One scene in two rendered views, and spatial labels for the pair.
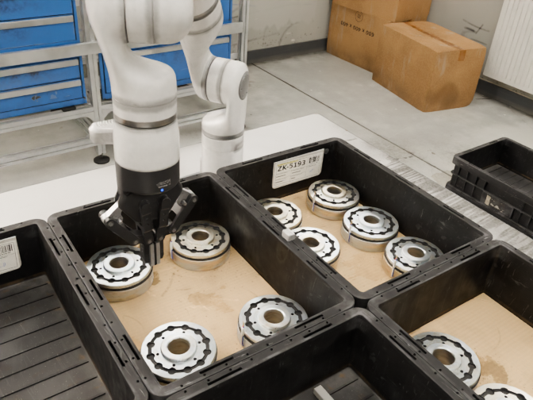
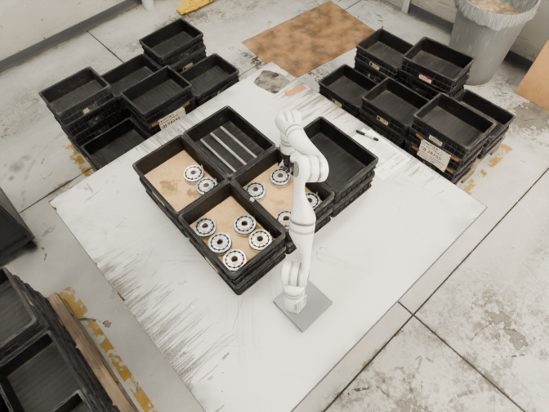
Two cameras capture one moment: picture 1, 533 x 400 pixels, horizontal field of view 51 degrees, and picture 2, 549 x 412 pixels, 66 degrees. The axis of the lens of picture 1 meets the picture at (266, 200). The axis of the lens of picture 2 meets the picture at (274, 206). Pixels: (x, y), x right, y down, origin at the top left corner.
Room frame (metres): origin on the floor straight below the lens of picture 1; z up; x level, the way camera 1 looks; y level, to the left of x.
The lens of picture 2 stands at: (1.76, 0.05, 2.49)
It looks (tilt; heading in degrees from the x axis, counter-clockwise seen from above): 57 degrees down; 179
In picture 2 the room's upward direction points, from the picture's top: 4 degrees counter-clockwise
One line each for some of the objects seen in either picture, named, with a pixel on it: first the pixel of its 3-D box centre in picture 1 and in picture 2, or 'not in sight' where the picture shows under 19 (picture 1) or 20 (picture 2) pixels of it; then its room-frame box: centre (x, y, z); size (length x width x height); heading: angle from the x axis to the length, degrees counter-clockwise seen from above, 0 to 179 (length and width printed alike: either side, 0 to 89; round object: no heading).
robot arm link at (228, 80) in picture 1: (224, 99); (292, 278); (1.11, 0.11, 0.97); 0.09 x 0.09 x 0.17; 73
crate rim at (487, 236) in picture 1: (345, 206); (230, 226); (0.81, -0.14, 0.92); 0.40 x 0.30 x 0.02; 37
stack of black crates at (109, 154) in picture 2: not in sight; (122, 153); (-0.26, -0.98, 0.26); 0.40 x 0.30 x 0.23; 128
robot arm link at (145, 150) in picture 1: (139, 125); (292, 145); (0.59, 0.15, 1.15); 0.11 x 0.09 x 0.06; 37
